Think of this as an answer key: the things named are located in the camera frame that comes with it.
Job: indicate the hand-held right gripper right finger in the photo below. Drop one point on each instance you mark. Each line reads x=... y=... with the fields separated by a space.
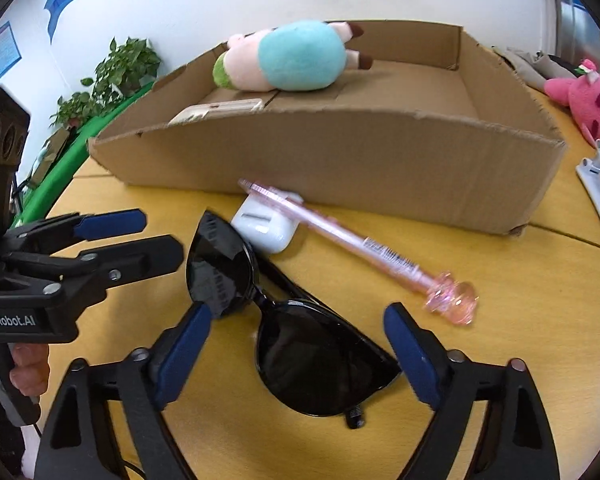
x=412 y=355

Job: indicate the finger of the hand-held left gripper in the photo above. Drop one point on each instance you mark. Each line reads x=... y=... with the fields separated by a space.
x=145 y=252
x=110 y=224

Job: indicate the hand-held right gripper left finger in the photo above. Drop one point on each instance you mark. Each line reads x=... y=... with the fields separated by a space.
x=182 y=355

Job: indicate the black sunglasses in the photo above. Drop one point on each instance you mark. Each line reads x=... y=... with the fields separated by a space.
x=310 y=355

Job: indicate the brown cardboard box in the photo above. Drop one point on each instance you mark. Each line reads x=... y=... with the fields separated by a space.
x=330 y=155

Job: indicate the person's left hand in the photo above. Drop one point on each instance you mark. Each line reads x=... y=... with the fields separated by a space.
x=30 y=370

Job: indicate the green potted plant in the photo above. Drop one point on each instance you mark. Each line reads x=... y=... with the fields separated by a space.
x=72 y=107
x=125 y=65

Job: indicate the white earbuds case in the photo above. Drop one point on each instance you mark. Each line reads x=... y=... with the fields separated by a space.
x=265 y=227

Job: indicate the pink transparent pen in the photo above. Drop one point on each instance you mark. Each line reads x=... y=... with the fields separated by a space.
x=340 y=232

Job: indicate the white smartphone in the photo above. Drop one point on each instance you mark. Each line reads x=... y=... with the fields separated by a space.
x=215 y=109

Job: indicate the pig plush toy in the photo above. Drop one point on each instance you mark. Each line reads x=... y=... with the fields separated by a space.
x=300 y=55

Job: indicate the pink plush toy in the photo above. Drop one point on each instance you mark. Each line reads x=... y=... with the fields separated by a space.
x=590 y=100

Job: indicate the grey cloth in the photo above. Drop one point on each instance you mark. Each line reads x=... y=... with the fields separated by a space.
x=540 y=67

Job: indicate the glass partition window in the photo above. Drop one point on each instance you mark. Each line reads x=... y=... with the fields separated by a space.
x=575 y=25

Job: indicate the blue framed wall poster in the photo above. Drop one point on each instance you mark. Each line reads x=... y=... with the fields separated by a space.
x=0 y=52

